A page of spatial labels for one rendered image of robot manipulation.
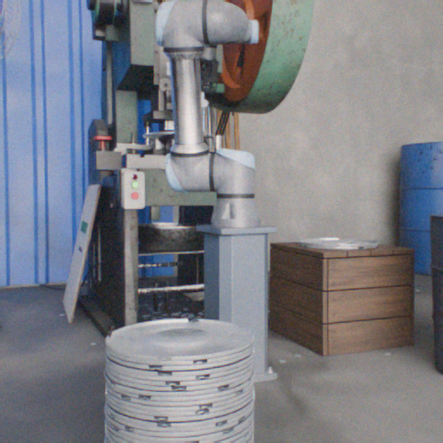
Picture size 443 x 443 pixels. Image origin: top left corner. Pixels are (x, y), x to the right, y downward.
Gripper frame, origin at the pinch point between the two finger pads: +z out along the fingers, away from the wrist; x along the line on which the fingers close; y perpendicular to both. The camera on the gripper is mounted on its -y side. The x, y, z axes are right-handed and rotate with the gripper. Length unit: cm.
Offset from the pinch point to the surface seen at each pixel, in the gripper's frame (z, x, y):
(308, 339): 60, -69, 28
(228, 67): -6, 57, 40
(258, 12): -35, 34, 38
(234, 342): 10, -121, -35
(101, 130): 27, 52, -21
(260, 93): -5.4, 12.5, 35.5
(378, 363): 54, -91, 39
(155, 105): 6.7, 26.6, -5.5
